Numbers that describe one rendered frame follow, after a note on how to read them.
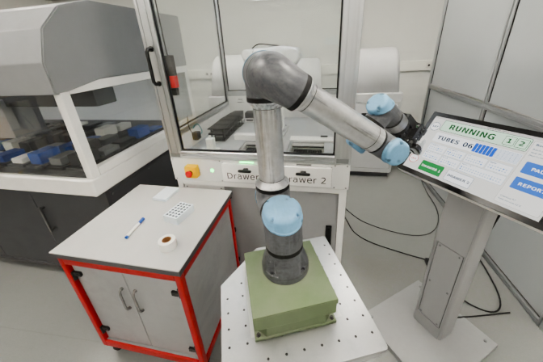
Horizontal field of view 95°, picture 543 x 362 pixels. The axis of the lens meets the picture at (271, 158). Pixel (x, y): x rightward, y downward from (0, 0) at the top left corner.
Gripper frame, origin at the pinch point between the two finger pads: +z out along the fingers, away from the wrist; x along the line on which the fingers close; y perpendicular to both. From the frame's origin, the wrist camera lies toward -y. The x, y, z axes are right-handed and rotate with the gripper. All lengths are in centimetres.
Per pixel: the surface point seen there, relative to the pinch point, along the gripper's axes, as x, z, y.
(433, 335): -17, 82, -69
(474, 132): -6.2, 14.8, 20.3
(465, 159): -9.3, 14.7, 8.5
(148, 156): 128, -61, -83
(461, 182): -12.8, 14.7, -0.5
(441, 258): -10, 50, -30
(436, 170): -2.7, 14.7, 0.1
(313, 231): 41, 24, -59
